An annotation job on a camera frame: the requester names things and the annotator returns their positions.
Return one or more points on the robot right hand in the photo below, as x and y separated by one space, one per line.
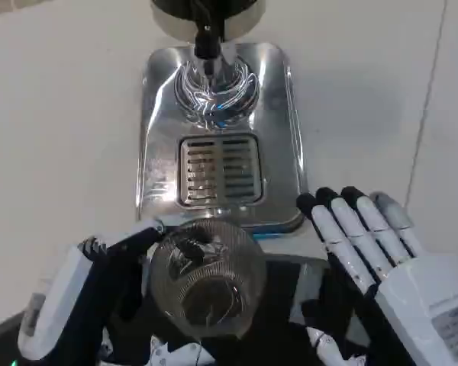
412 297

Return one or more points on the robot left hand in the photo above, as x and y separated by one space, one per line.
72 289

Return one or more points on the clear ribbed glass cup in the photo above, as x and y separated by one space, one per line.
213 282

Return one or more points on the steel drain grid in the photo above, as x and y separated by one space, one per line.
219 169

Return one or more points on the steel drip tray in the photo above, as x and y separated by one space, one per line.
278 152

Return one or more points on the black dispenser tap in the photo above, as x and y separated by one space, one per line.
208 42

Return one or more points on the steel drink dispenser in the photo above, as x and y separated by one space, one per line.
168 17

